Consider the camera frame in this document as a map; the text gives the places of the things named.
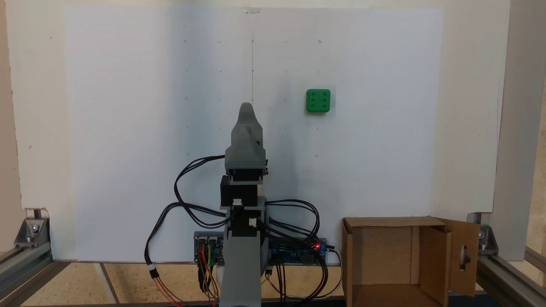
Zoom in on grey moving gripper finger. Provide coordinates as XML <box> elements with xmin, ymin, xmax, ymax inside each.
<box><xmin>231</xmin><ymin>102</ymin><xmax>256</xmax><ymax>148</ymax></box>

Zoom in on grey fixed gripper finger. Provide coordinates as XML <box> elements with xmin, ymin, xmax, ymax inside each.
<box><xmin>247</xmin><ymin>112</ymin><xmax>264</xmax><ymax>148</ymax></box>

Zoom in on green dice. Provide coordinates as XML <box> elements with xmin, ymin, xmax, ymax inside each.
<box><xmin>306</xmin><ymin>89</ymin><xmax>331</xmax><ymax>113</ymax></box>

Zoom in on blue circuit board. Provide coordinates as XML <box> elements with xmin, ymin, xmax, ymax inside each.
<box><xmin>268</xmin><ymin>237</ymin><xmax>328</xmax><ymax>266</ymax></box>

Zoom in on large white paper sheet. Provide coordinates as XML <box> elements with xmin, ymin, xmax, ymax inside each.
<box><xmin>64</xmin><ymin>6</ymin><xmax>444</xmax><ymax>263</ymax></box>

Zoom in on brown cardboard box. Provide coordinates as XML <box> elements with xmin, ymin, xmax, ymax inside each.
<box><xmin>341</xmin><ymin>215</ymin><xmax>481</xmax><ymax>307</ymax></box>

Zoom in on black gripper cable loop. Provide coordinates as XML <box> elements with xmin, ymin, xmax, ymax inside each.
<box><xmin>174</xmin><ymin>155</ymin><xmax>227</xmax><ymax>229</ymax></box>

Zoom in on black elbow cable loop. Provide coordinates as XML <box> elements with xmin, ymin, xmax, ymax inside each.
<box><xmin>264</xmin><ymin>199</ymin><xmax>330</xmax><ymax>302</ymax></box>

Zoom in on black base cable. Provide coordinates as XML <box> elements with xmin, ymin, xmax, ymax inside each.
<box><xmin>145</xmin><ymin>202</ymin><xmax>227</xmax><ymax>278</ymax></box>

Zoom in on circuit board with jumper wires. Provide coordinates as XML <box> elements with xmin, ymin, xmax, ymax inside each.
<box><xmin>194</xmin><ymin>232</ymin><xmax>225</xmax><ymax>263</ymax></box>

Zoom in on coloured jumper wire bundle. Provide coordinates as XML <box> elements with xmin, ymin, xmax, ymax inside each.
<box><xmin>197</xmin><ymin>243</ymin><xmax>221</xmax><ymax>307</ymax></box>

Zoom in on red and orange wires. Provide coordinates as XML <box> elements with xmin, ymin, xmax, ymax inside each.
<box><xmin>152</xmin><ymin>275</ymin><xmax>185</xmax><ymax>307</ymax></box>

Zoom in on metal corner bracket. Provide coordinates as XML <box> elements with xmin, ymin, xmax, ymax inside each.
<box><xmin>15</xmin><ymin>217</ymin><xmax>50</xmax><ymax>249</ymax></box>
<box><xmin>467</xmin><ymin>212</ymin><xmax>499</xmax><ymax>256</ymax></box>

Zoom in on aluminium frame rail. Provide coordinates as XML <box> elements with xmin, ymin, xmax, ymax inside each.
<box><xmin>475</xmin><ymin>246</ymin><xmax>546</xmax><ymax>307</ymax></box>
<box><xmin>0</xmin><ymin>246</ymin><xmax>54</xmax><ymax>307</ymax></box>

